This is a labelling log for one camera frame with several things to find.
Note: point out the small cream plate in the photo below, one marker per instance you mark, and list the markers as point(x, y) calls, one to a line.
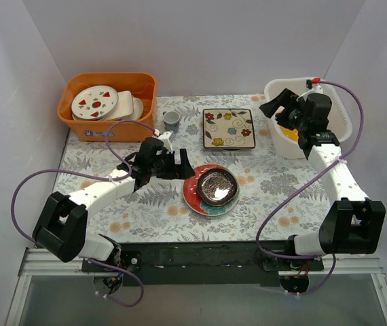
point(137, 110)

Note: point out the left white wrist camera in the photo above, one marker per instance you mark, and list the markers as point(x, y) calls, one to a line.
point(166, 137)

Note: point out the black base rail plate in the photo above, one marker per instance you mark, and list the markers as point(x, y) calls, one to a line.
point(210, 263)

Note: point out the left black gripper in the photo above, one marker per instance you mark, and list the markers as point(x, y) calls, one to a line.
point(172, 164)

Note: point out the large red teal plate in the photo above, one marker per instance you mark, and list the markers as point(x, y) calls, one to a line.
point(193, 200)

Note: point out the clear pinkish glass plate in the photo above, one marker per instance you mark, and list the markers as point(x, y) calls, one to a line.
point(217, 186)

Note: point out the small grey white cup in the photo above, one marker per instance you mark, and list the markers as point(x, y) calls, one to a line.
point(171, 121)

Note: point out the round watermelon pattern plate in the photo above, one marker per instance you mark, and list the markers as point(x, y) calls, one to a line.
point(94, 103)

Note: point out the square floral plate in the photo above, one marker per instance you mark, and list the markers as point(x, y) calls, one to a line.
point(228, 129)

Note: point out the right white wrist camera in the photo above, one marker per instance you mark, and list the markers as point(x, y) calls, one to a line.
point(313, 87)

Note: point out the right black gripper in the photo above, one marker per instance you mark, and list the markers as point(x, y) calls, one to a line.
point(288, 111)

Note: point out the yellow dotted scalloped plate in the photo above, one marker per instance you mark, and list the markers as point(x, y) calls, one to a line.
point(291, 135)

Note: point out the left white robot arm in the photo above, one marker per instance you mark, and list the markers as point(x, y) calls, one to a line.
point(62, 225)

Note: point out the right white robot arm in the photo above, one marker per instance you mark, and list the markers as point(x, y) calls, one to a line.
point(354, 222)

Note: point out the orange plastic bin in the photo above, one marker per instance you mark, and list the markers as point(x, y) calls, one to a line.
point(141, 85)

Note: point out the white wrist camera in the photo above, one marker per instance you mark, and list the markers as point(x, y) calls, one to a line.
point(313, 87)
point(166, 137)

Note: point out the cream rectangular plate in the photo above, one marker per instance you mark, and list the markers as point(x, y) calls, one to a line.
point(123, 108)

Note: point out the white plastic bin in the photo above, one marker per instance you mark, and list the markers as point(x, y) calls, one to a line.
point(339, 121)

